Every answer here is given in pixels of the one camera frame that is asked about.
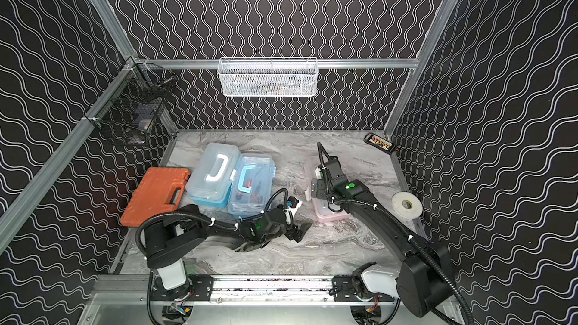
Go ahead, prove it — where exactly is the pink toolbox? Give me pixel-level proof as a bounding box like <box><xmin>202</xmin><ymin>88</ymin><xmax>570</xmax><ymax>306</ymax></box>
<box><xmin>303</xmin><ymin>155</ymin><xmax>351</xmax><ymax>224</ymax></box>

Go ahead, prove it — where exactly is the light blue front toolbox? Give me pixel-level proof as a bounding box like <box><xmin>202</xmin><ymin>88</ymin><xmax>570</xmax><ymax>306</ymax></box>
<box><xmin>227</xmin><ymin>153</ymin><xmax>275</xmax><ymax>218</ymax></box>

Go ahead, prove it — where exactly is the turquoise back toolbox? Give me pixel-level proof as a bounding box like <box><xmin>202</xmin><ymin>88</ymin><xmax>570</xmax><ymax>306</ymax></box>
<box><xmin>185</xmin><ymin>142</ymin><xmax>241</xmax><ymax>209</ymax></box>

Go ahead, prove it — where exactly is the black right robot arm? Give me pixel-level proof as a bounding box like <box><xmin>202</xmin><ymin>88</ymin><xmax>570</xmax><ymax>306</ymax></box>
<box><xmin>315</xmin><ymin>142</ymin><xmax>474</xmax><ymax>324</ymax></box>

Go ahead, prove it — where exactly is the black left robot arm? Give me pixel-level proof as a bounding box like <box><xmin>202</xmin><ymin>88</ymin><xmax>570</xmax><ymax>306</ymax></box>
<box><xmin>134</xmin><ymin>188</ymin><xmax>312</xmax><ymax>291</ymax></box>

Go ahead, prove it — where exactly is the white tape roll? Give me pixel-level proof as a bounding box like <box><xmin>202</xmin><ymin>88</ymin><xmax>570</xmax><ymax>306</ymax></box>
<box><xmin>391</xmin><ymin>191</ymin><xmax>423</xmax><ymax>220</ymax></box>

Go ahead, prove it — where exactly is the red-orange plastic tool case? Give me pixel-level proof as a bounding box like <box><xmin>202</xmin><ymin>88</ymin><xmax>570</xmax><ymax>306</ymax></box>
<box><xmin>120</xmin><ymin>167</ymin><xmax>191</xmax><ymax>227</ymax></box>

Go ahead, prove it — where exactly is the white wire mesh basket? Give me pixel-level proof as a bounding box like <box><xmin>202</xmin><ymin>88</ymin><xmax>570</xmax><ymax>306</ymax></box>
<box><xmin>218</xmin><ymin>57</ymin><xmax>319</xmax><ymax>97</ymax></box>

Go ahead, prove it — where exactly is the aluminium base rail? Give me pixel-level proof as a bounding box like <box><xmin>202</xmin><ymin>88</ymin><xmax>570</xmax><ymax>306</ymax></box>
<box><xmin>79</xmin><ymin>275</ymin><xmax>442</xmax><ymax>324</ymax></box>

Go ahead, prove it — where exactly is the black wire basket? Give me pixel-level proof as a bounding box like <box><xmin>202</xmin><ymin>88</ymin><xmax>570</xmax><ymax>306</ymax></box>
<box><xmin>87</xmin><ymin>57</ymin><xmax>178</xmax><ymax>147</ymax></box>

